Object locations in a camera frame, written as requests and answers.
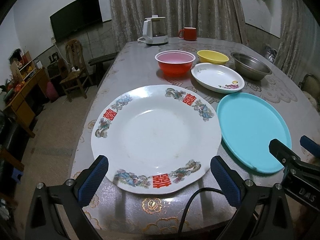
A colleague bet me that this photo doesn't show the turquoise plastic plate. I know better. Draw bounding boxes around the turquoise plastic plate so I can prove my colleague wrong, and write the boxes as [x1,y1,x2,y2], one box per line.
[216,93,292,174]

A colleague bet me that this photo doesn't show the large white decorated plate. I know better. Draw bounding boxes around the large white decorated plate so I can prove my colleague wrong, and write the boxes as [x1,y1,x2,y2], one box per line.
[91,85,222,195]

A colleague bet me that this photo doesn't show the stainless steel bowl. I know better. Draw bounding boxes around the stainless steel bowl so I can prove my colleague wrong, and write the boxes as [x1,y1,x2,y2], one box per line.
[231,52,272,81]

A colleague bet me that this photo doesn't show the white oval floral dish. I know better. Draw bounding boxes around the white oval floral dish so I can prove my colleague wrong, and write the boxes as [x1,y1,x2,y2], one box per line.
[191,63,245,94]

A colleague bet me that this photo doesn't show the yellow plastic bowl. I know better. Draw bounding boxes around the yellow plastic bowl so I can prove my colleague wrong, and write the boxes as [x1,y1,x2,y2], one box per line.
[197,50,229,64]

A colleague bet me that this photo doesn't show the red plastic bowl pink inside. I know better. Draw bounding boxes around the red plastic bowl pink inside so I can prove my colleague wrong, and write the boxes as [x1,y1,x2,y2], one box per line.
[155,50,196,77]

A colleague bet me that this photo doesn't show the cushioned chair at right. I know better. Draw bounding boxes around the cushioned chair at right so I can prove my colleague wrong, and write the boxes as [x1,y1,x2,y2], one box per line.
[298,74,319,107]

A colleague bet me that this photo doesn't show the sheer window curtain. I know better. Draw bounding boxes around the sheer window curtain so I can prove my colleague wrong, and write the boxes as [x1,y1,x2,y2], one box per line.
[275,0,319,84]

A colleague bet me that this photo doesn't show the wooden side cabinet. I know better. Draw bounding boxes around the wooden side cabinet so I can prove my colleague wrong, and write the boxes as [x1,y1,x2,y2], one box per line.
[3,51,49,138]

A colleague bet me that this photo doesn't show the wooden chair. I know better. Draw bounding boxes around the wooden chair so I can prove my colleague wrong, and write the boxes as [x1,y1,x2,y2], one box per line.
[60,39,93,102]

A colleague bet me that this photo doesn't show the dark bench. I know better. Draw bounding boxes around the dark bench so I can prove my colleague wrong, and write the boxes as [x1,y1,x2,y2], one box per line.
[88,51,118,87]

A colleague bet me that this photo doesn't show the red mug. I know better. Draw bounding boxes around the red mug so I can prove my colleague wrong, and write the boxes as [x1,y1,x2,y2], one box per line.
[178,27,197,41]

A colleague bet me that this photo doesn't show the white electric kettle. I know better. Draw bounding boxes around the white electric kettle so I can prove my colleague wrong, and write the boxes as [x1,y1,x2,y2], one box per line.
[137,15,169,46]

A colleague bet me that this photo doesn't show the beige patterned curtain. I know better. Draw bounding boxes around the beige patterned curtain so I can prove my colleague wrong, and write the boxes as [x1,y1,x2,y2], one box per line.
[110,0,247,50]

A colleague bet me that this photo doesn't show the black cable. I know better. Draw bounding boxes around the black cable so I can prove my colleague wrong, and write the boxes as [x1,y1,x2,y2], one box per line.
[177,187,226,234]

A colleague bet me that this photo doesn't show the black wall television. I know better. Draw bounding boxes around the black wall television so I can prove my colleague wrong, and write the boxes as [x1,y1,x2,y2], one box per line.
[50,0,103,42]

